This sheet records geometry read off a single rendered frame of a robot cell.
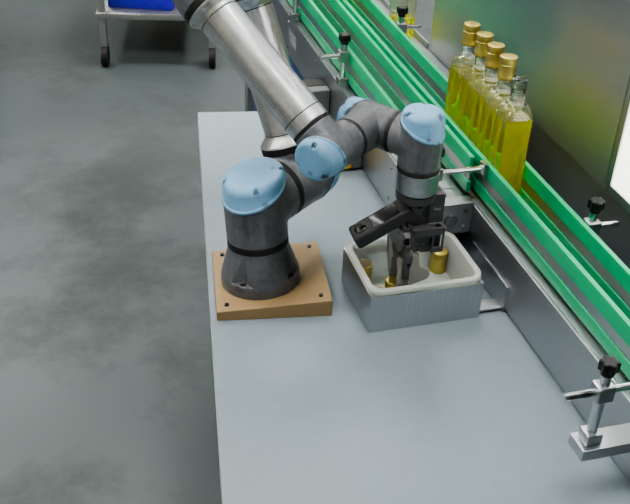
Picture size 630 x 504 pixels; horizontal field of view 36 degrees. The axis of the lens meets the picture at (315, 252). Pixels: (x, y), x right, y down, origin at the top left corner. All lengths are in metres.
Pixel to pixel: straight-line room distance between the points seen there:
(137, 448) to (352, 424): 1.12
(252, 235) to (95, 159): 2.26
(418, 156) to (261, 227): 0.32
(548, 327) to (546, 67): 0.57
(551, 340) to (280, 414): 0.49
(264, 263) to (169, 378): 1.10
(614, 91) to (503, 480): 0.72
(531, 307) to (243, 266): 0.53
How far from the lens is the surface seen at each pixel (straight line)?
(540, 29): 2.04
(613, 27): 1.81
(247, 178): 1.73
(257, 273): 1.77
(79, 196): 3.70
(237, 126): 2.48
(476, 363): 1.74
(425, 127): 1.61
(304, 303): 1.78
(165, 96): 4.46
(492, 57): 1.93
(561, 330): 1.68
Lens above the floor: 1.84
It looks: 33 degrees down
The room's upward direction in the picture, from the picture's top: 3 degrees clockwise
